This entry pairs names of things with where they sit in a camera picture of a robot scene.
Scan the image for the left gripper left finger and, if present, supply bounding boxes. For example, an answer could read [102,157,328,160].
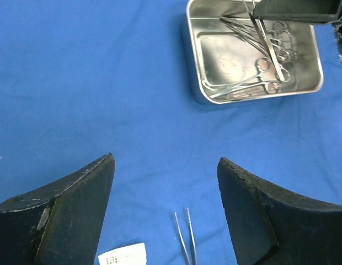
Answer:
[0,153,115,264]

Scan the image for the steel forceps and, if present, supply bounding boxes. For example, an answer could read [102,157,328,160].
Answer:
[173,207,199,265]
[242,1,285,82]

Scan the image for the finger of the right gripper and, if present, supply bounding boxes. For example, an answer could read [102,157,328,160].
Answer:
[253,0,342,24]

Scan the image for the metal instrument tray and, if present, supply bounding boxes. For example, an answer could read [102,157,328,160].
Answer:
[184,1,324,105]

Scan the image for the steel hemostat clamp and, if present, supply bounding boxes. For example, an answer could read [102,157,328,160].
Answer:
[210,56,281,98]

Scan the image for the steel surgical scissors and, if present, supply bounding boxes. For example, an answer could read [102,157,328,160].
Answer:
[220,16,298,63]

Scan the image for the white suture packet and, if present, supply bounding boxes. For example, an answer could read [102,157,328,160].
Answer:
[98,243,147,265]

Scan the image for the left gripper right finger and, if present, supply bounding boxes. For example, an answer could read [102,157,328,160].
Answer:
[217,158,342,264]

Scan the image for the blue surgical drape cloth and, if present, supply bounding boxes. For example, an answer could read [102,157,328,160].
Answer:
[0,1,342,264]

